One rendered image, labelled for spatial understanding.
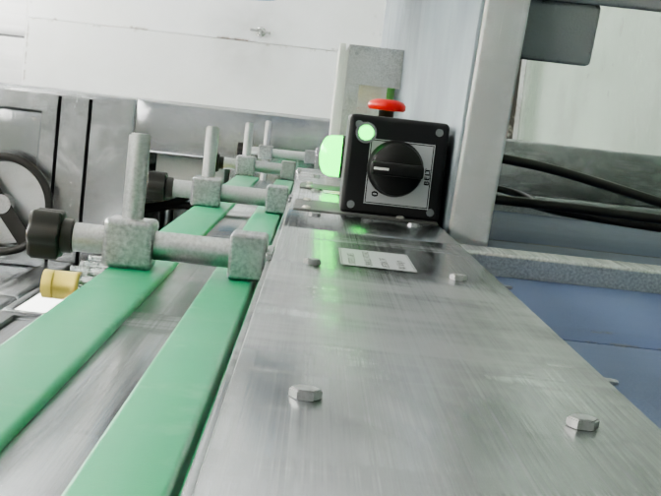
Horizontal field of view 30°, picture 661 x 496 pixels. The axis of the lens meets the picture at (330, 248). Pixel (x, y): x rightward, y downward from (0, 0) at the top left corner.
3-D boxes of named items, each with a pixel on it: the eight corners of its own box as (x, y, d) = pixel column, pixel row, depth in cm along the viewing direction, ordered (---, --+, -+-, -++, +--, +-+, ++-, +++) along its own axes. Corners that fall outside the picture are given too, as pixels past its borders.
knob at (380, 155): (419, 199, 99) (423, 202, 95) (363, 193, 99) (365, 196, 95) (426, 143, 98) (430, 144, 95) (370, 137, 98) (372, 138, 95)
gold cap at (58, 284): (78, 276, 144) (40, 271, 144) (76, 305, 144) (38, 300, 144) (84, 269, 147) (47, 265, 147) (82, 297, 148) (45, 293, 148)
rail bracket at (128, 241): (271, 277, 70) (36, 252, 70) (285, 148, 69) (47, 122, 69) (269, 286, 66) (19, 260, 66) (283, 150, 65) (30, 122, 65)
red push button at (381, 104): (364, 129, 132) (368, 97, 132) (401, 133, 132) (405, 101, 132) (365, 129, 128) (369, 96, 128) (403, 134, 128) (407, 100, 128)
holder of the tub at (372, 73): (377, 230, 194) (328, 225, 194) (396, 55, 191) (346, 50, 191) (382, 242, 177) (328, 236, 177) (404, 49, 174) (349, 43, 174)
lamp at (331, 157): (344, 177, 133) (317, 174, 133) (349, 135, 132) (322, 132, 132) (345, 179, 128) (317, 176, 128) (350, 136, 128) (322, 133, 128)
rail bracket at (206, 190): (290, 214, 116) (149, 198, 115) (299, 135, 115) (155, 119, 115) (289, 217, 112) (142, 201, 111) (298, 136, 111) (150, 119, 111)
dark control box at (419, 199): (435, 216, 107) (337, 205, 107) (446, 123, 106) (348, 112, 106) (444, 223, 99) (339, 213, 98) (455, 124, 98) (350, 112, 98)
